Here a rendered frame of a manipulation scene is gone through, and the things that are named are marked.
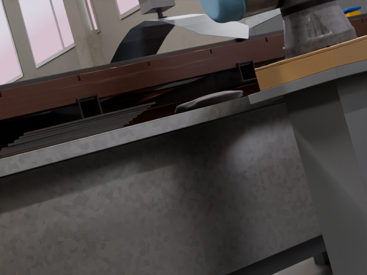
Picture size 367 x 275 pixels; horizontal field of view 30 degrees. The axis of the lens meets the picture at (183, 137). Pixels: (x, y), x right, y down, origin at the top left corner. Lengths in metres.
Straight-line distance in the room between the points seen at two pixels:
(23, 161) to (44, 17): 8.77
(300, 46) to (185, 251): 0.52
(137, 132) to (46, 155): 0.19
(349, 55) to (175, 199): 0.51
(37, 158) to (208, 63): 0.60
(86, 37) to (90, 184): 7.38
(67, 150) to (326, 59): 0.50
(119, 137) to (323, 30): 0.45
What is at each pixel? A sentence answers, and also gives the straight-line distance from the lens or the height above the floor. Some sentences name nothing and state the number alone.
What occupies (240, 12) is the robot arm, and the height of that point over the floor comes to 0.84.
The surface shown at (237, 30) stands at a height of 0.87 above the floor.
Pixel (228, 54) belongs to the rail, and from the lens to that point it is 1.73.
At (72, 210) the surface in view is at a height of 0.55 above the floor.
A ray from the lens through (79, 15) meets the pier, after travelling 8.85.
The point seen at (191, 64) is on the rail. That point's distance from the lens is 1.66.
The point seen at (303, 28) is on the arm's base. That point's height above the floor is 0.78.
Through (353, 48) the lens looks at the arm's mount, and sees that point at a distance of 1.34.
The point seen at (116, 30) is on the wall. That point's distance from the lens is 8.54.
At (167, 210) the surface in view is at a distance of 1.53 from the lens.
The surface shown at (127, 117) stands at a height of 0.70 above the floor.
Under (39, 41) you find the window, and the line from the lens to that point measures 10.23.
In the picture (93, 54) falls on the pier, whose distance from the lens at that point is 8.77.
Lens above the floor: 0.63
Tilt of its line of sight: level
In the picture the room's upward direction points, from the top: 16 degrees counter-clockwise
